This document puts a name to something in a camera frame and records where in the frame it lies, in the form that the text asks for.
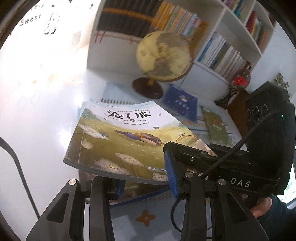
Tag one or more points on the white bookshelf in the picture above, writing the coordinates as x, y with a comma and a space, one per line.
114, 54

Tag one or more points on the potted green plant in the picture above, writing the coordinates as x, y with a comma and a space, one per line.
279, 80

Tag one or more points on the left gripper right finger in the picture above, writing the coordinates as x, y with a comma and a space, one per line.
201, 196

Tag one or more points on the olive green book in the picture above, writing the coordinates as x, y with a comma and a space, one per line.
216, 128

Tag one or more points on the red flower ornament on stand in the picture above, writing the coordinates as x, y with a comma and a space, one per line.
238, 82

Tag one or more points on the white blue book row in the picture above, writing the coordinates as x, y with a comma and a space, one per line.
222, 58

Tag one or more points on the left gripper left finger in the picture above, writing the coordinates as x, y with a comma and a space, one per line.
102, 191

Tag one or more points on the dark blue fairy tale book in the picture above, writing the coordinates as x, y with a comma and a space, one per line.
181, 102

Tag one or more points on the antique yellow globe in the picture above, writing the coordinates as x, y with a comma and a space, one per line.
162, 57

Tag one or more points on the upper shelf book row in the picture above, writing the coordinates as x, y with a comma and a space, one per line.
256, 20

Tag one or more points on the black book set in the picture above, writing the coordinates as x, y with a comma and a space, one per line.
131, 17

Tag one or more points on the person's right hand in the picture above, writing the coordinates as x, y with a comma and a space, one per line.
262, 207

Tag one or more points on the yellow meadow book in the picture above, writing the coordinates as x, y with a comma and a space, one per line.
126, 141

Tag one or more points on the yellow orange book row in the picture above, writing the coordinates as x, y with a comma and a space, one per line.
175, 19

